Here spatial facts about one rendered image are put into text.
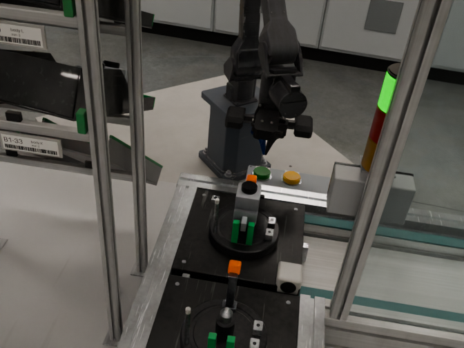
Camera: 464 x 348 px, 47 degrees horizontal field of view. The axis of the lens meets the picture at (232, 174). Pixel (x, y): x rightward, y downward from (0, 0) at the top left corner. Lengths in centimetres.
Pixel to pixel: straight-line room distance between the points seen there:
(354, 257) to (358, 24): 322
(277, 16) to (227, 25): 304
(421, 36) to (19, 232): 93
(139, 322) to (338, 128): 255
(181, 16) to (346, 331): 343
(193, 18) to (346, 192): 343
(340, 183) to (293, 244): 29
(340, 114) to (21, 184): 245
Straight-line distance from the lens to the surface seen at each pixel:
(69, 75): 78
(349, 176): 82
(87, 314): 109
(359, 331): 102
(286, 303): 97
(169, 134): 155
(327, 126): 334
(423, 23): 67
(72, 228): 126
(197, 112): 166
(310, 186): 124
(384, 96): 74
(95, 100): 70
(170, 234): 109
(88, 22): 65
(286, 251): 106
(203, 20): 415
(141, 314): 96
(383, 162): 76
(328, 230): 118
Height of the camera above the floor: 171
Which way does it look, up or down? 37 degrees down
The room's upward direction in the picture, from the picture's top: 6 degrees clockwise
